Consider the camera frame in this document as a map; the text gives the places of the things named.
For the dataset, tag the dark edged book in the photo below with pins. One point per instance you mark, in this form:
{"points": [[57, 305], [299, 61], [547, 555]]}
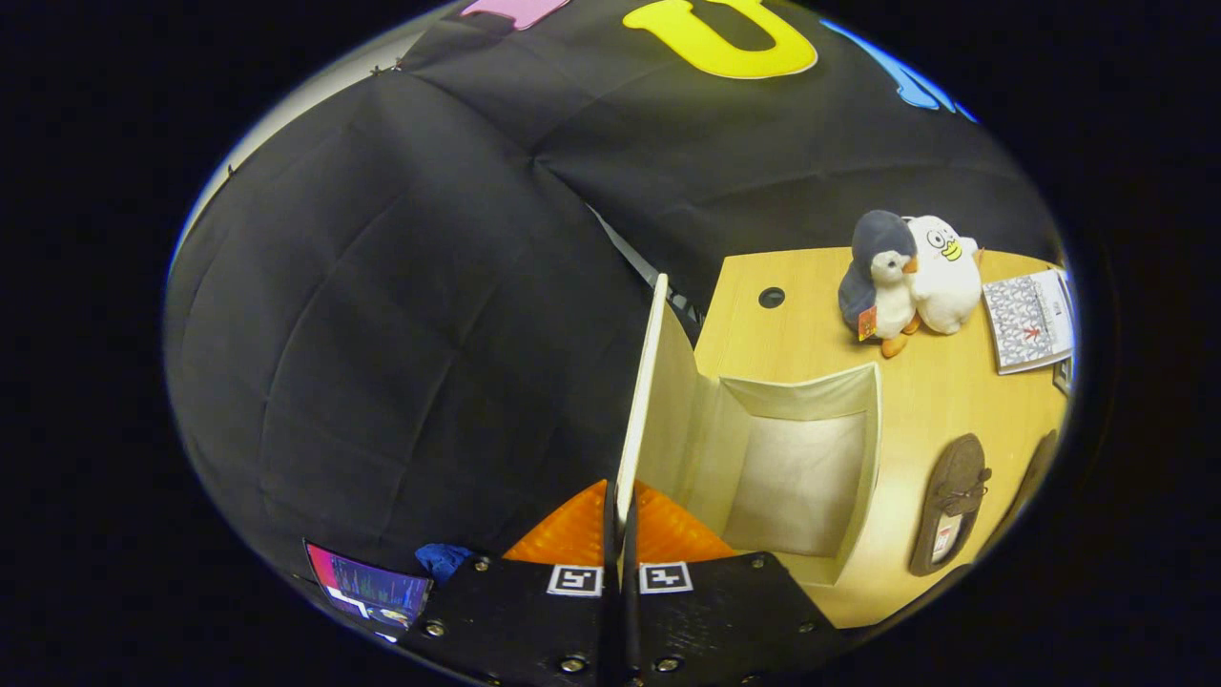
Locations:
{"points": [[1062, 377]]}

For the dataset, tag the beige fabric storage box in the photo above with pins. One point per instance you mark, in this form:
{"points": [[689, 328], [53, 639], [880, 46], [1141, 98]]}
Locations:
{"points": [[792, 477]]}

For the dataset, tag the grey white penguin plush toy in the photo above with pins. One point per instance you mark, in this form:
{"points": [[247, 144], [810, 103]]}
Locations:
{"points": [[878, 267]]}

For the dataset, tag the grey patterned book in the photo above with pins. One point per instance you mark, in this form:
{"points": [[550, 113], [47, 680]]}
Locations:
{"points": [[1025, 320]]}

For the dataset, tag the blue object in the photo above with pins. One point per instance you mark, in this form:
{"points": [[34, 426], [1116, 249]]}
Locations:
{"points": [[444, 560]]}

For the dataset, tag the white duck plush toy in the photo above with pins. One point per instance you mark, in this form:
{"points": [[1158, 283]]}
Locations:
{"points": [[944, 286]]}

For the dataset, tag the colourful display screen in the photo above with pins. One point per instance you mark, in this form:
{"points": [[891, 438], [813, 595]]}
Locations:
{"points": [[372, 587]]}

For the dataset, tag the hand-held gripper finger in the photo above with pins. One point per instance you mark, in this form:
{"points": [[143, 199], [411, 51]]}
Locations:
{"points": [[610, 630], [631, 630]]}

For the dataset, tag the brown fuzzy shoe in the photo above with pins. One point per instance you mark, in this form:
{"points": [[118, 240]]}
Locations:
{"points": [[1035, 477], [954, 487]]}

